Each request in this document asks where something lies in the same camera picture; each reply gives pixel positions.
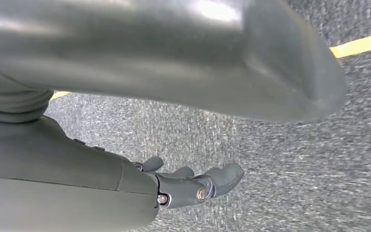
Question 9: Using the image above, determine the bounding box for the torn yellow floor tape square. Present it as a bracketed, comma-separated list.
[49, 30, 371, 102]

